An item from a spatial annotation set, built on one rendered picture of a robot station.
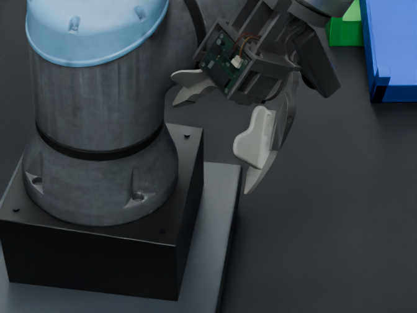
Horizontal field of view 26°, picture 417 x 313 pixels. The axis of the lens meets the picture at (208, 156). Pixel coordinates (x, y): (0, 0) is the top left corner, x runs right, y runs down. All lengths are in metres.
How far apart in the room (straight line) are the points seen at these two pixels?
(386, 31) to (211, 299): 0.67
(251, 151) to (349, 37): 0.75
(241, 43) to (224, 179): 0.40
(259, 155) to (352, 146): 0.51
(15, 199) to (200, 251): 0.25
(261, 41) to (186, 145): 0.30
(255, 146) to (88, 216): 0.23
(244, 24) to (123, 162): 0.23
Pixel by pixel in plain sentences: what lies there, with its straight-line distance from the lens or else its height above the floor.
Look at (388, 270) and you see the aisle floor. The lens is 1.25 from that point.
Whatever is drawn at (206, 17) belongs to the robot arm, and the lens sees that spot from 1.01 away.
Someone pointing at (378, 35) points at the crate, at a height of 0.05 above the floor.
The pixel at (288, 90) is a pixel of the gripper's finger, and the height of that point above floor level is 0.35.
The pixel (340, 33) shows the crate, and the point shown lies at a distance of 1.64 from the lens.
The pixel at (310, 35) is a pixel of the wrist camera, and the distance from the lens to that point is 0.93.
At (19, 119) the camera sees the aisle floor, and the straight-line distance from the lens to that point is 1.50.
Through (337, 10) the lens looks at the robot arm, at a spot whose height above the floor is 0.44.
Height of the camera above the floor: 0.91
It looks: 41 degrees down
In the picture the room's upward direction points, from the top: straight up
